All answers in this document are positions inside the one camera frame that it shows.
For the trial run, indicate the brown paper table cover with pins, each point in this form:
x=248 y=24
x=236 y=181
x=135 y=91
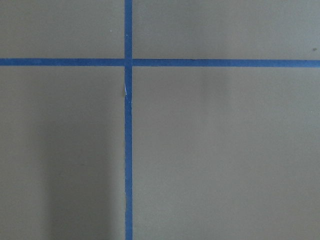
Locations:
x=219 y=153

